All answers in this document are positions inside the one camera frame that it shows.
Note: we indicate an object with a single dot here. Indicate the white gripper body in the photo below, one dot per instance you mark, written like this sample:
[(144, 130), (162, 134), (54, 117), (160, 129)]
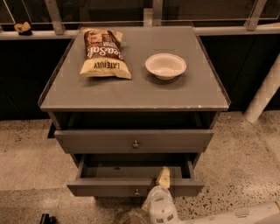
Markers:
[(160, 198)]

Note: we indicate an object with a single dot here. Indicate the grey drawer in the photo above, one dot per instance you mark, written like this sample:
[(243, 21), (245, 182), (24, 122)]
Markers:
[(85, 141), (133, 175)]

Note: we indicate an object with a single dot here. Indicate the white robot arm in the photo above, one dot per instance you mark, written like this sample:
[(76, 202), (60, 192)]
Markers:
[(265, 213)]

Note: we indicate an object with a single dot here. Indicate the grey drawer cabinet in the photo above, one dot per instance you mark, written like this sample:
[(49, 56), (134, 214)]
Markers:
[(191, 101)]

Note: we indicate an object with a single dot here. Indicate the grey top drawer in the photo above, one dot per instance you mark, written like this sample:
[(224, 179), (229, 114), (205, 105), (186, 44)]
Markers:
[(85, 141)]

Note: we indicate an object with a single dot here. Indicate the black object on floor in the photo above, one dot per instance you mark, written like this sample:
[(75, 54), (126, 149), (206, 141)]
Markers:
[(47, 219)]

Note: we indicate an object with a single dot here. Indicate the white paper bowl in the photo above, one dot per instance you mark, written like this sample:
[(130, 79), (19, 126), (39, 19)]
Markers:
[(165, 66)]

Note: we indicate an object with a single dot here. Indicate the sea salt chips bag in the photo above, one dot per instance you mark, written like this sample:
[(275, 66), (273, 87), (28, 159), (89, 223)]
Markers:
[(103, 57)]

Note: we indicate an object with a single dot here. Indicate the white diagonal pole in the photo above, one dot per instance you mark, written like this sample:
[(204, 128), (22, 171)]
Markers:
[(265, 93)]

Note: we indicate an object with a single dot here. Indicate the yellow object on ledge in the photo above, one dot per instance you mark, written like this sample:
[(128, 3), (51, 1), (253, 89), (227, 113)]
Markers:
[(23, 28)]

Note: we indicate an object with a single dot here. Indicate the metal railing frame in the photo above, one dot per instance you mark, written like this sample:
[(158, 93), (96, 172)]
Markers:
[(63, 19)]

